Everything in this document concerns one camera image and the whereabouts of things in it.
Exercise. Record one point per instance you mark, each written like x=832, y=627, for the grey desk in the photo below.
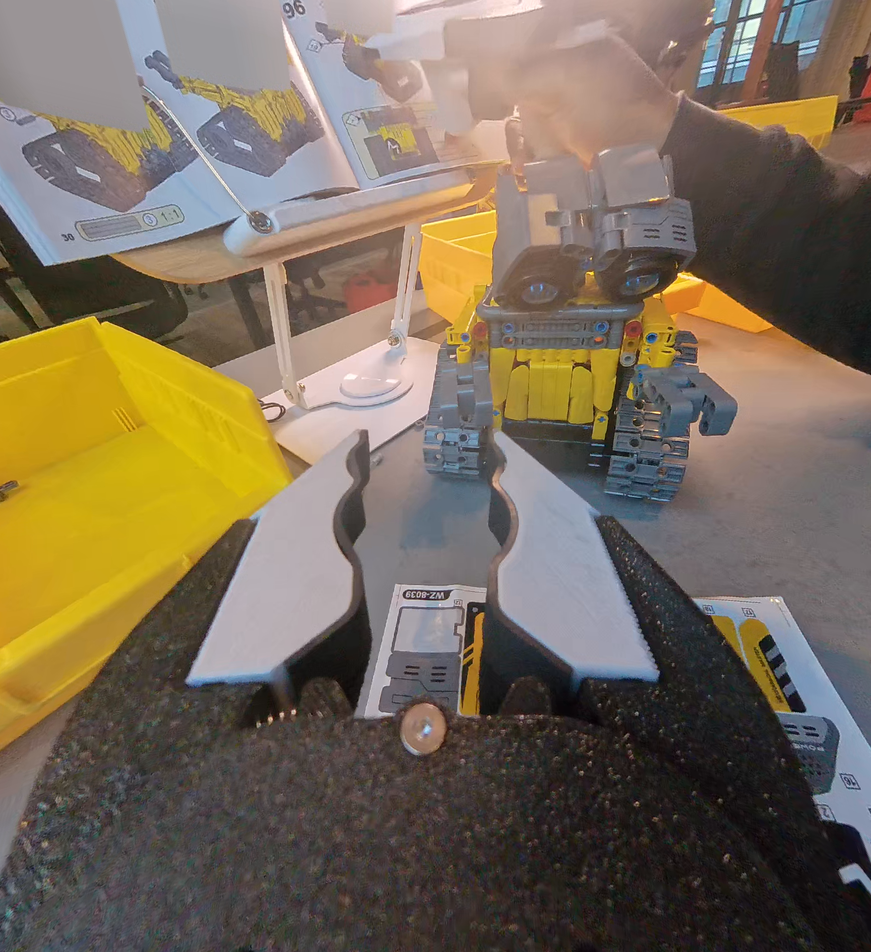
x=778, y=520

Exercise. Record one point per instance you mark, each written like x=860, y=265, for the white book stand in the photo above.
x=316, y=216

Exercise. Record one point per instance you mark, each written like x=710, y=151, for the white sticker sheet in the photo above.
x=420, y=632

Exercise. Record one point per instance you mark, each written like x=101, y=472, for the paned window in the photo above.
x=755, y=37

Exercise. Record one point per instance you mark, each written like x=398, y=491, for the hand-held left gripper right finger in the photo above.
x=569, y=595

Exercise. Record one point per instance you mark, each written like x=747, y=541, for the yellow grey toy brick robot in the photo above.
x=554, y=379

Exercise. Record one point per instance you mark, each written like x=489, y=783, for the robot instruction booklet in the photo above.
x=205, y=186

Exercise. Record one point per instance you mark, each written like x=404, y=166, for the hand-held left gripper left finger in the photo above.
x=279, y=595

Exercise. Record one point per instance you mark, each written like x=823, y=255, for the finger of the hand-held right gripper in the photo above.
x=420, y=44

